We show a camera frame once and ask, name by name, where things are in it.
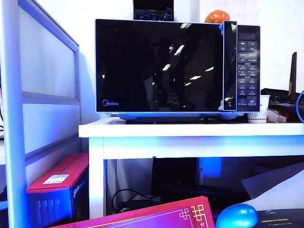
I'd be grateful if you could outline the printed white paper cup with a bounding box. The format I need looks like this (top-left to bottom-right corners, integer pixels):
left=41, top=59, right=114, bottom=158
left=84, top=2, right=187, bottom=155
left=247, top=112, right=268, bottom=124

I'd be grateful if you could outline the shiny blue egg-shaped object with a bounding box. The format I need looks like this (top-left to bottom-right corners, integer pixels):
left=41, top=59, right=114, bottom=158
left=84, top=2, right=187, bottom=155
left=215, top=203, right=259, bottom=228

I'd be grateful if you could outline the black Midea microwave oven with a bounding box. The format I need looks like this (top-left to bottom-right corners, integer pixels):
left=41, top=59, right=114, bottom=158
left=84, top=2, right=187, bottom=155
left=95, top=18, right=261, bottom=121

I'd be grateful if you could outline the red gift box gold pattern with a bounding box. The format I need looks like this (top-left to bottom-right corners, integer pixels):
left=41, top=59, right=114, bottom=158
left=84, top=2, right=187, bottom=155
left=46, top=196, right=216, bottom=228

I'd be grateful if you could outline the black cable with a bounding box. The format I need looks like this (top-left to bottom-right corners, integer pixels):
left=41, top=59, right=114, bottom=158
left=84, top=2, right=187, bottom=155
left=111, top=189, right=162, bottom=213

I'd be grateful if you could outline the black box yellow label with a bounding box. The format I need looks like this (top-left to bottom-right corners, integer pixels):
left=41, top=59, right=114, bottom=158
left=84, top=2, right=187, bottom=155
left=255, top=209, right=304, bottom=228

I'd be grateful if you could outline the blue cable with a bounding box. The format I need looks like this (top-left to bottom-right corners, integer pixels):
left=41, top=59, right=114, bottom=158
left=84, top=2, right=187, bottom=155
left=296, top=89, right=304, bottom=124

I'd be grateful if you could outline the white framed office partition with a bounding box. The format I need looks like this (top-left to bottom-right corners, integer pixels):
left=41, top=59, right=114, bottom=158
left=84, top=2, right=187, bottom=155
left=0, top=0, right=83, bottom=228

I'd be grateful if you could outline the orange fruit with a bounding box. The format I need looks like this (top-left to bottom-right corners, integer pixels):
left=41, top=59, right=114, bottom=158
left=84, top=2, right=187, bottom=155
left=205, top=9, right=231, bottom=24

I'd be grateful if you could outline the black flat panel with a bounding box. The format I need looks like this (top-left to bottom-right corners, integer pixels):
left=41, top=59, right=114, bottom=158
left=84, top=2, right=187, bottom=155
left=151, top=156, right=198, bottom=202

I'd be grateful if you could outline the plain white plastic cup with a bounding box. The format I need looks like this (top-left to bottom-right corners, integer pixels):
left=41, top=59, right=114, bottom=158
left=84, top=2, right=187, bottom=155
left=260, top=94, right=271, bottom=112

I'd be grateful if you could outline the white table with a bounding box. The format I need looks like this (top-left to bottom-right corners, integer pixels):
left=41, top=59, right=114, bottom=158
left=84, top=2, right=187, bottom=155
left=78, top=118, right=304, bottom=219

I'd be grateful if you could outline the red and blue carton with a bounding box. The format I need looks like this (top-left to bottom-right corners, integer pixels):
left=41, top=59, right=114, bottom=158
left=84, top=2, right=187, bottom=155
left=26, top=152, right=90, bottom=226

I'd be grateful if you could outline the white foam sheet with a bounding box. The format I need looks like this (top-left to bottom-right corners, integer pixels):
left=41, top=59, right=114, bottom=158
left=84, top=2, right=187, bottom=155
left=241, top=162, right=304, bottom=211

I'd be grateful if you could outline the black router with antennas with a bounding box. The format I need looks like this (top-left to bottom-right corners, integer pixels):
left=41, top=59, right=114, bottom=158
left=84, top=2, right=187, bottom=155
left=260, top=51, right=304, bottom=105

